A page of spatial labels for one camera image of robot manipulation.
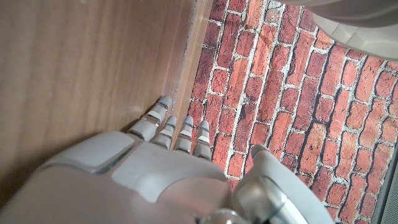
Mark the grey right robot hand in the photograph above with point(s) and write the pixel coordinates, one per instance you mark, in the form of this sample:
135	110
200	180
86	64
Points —
140	186

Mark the white grey collapsible bucket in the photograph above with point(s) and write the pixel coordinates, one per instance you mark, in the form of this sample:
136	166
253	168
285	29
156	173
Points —
357	31

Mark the printed brick wall backdrop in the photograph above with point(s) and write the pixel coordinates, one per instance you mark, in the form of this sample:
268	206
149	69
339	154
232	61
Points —
280	93

